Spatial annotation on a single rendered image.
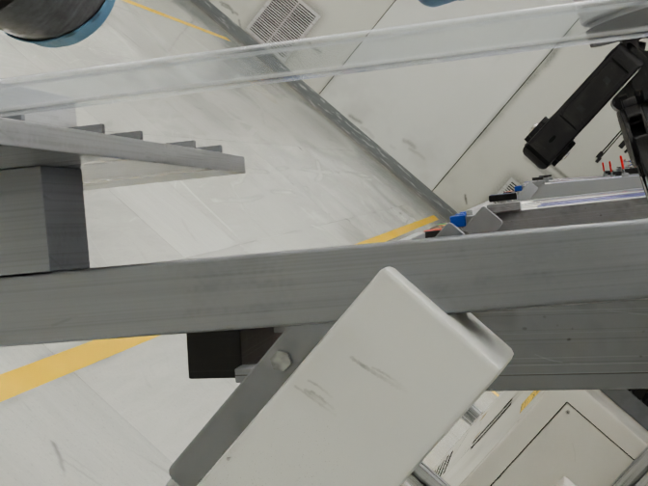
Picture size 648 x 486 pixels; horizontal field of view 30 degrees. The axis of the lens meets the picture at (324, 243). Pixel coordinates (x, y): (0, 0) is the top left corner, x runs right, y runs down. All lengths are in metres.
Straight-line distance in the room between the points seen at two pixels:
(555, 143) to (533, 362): 0.24
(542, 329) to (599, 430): 1.51
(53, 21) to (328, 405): 0.78
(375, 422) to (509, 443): 1.82
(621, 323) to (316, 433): 0.35
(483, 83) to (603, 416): 7.48
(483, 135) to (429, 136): 0.42
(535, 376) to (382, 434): 0.33
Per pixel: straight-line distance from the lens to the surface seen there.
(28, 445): 2.07
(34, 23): 1.20
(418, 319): 0.46
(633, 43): 0.98
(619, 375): 0.79
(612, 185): 5.48
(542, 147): 0.96
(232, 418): 0.78
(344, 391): 0.47
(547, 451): 2.29
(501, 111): 9.61
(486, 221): 2.19
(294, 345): 0.76
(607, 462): 2.29
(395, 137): 9.68
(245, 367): 0.84
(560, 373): 0.79
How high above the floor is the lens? 0.90
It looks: 10 degrees down
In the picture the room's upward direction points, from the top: 40 degrees clockwise
